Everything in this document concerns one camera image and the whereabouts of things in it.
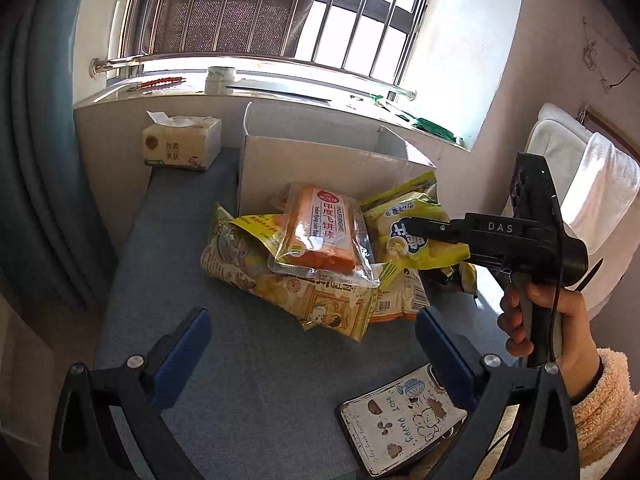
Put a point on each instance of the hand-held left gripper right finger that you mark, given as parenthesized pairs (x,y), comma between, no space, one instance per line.
(442,355)

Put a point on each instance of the orange clear snack packet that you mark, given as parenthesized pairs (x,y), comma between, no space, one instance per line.
(320,230)

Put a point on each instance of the wooden frame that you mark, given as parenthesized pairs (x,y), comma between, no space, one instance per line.
(607,127)

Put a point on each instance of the person's right hand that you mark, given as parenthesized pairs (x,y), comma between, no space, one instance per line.
(575,330)

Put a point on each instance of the tissue pack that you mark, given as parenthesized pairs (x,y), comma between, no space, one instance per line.
(180,147)

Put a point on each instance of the white cardboard box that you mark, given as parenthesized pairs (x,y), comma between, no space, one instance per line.
(310,160)

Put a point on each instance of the yellow-green snack packet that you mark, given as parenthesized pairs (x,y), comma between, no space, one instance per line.
(257,225)

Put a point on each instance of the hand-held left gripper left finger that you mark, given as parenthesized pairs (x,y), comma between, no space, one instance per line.
(182,350)

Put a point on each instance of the metal window guard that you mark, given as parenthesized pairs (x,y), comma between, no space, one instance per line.
(200,58)

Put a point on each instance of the blue curtain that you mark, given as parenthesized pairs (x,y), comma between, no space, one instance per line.
(45,160)

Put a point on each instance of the grey hanging blanket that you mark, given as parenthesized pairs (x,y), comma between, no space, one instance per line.
(225,15)

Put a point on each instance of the orange and white snack packet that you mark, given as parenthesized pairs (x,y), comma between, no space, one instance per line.
(405,295)

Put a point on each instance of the green cloth on sill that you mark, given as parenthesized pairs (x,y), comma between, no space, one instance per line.
(435,127)

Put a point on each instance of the beige cartoon chip bag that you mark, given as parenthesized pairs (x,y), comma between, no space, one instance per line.
(300,300)

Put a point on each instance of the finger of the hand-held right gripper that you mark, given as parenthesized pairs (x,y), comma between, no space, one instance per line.
(460,251)
(435,230)

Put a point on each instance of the yellow snack bag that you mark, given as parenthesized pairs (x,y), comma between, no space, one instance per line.
(390,225)

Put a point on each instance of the phone with cartoon case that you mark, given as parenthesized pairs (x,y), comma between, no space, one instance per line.
(395,425)

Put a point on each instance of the person's right forearm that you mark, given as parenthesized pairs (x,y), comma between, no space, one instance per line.
(610,410)

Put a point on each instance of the white folded cloth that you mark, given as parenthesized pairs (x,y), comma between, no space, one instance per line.
(550,135)

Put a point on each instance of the white jar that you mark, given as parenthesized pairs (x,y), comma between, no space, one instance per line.
(219,80)

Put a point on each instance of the white towel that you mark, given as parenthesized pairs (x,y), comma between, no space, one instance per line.
(600,190)

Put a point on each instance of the red beaded strip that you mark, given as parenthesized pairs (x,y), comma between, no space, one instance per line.
(160,81)

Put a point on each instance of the white windowsill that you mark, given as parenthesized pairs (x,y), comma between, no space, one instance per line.
(150,96)

